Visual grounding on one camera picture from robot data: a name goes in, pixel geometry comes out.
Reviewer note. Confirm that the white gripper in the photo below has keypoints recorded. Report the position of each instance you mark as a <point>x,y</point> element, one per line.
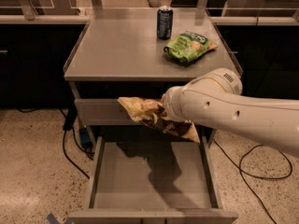
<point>169,106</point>

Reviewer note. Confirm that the brown chip bag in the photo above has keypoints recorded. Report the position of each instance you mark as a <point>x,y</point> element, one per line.
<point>152,114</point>

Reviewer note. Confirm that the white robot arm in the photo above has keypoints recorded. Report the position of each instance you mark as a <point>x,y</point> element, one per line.
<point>215,100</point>

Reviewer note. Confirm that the green chip bag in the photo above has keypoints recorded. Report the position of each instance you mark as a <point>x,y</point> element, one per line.
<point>189,47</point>

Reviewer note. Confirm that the grey drawer cabinet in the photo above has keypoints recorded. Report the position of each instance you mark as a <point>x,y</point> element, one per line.
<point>119,54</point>

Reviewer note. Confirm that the closed top drawer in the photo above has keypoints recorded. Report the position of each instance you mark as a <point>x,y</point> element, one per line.
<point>111,112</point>

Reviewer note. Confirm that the open middle drawer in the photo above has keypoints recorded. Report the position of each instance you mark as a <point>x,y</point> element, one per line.
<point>152,183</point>

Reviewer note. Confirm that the blue soda can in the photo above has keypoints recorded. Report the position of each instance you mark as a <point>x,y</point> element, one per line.
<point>164,22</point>

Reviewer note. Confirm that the blue power adapter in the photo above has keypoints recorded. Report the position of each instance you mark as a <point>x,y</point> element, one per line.
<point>84,138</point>

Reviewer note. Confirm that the dark lab bench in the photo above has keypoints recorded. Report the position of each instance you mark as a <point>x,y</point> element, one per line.
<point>37,37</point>

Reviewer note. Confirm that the blue tape piece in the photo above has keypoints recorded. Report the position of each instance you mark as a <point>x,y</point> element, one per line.
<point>53,220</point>

